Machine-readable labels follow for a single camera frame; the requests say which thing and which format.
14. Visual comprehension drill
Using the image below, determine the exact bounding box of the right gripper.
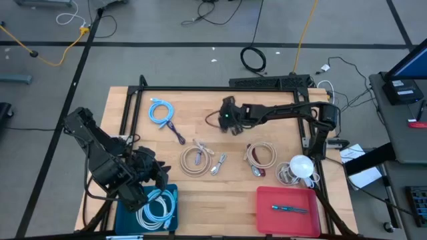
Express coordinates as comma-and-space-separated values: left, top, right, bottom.
218, 95, 250, 137

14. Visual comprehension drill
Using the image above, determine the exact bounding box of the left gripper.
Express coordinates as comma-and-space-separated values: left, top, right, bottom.
132, 145, 172, 187

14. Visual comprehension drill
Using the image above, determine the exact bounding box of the beige cable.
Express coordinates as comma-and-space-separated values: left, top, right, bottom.
244, 141, 278, 170
179, 139, 216, 178

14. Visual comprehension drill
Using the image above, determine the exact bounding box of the red braided short cable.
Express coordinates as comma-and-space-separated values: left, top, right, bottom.
250, 144, 267, 178

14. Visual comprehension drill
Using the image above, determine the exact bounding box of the dark blue braided cable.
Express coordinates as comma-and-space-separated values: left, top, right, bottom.
165, 120, 187, 146

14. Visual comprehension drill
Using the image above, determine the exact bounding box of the grey braided short cable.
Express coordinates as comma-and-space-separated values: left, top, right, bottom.
210, 153, 228, 177

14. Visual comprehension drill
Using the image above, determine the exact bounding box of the black power strip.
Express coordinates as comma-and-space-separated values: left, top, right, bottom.
229, 74, 312, 90

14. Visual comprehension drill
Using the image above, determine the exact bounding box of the teal blue plastic tray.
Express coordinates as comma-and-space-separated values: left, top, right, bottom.
114, 183, 180, 236

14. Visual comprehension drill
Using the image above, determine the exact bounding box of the white round dome lamp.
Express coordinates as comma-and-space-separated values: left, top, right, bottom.
289, 155, 315, 179

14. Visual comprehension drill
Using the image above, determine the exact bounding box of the red plastic tray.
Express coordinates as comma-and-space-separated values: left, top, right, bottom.
256, 185, 322, 238

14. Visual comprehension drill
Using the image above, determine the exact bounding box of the black desk leg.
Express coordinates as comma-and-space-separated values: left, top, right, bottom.
343, 142, 398, 177

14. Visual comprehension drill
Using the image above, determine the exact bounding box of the white paper sheet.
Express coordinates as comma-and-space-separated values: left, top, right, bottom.
339, 143, 384, 190

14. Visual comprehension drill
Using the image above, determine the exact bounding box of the black rolling chair base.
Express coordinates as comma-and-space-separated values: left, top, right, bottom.
0, 102, 15, 134

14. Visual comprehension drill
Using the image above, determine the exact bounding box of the grey desk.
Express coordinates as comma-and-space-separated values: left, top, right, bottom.
380, 161, 427, 240
368, 71, 427, 165

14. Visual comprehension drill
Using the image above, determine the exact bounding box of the grey furniture foot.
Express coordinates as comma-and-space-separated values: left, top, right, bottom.
13, 0, 73, 8
0, 73, 33, 85

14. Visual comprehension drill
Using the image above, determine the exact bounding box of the black box device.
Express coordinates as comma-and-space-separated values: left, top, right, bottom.
382, 79, 425, 106

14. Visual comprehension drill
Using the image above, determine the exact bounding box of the black pen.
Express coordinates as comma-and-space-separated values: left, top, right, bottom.
416, 99, 426, 122

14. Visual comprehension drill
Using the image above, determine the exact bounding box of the computer monitor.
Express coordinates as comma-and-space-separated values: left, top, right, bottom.
384, 46, 427, 81

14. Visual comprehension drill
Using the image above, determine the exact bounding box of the black keyboard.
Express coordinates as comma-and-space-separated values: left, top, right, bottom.
405, 185, 427, 228

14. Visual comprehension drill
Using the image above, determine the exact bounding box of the black table frame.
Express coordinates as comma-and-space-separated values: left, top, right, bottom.
79, 74, 360, 240

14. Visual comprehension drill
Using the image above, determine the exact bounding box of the black coiled floor cable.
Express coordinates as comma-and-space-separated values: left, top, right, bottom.
240, 0, 268, 74

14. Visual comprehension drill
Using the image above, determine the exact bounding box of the yellow hanging cable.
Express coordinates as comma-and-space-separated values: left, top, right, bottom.
292, 0, 318, 75

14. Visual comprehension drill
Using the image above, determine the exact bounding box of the black loose floor cable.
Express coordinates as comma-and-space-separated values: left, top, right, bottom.
181, 0, 244, 26

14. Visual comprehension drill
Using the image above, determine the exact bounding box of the yellow extension cord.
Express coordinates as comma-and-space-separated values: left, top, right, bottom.
0, 25, 91, 67

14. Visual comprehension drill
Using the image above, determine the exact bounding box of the white floor cable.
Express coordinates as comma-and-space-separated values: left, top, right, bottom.
55, 1, 87, 27

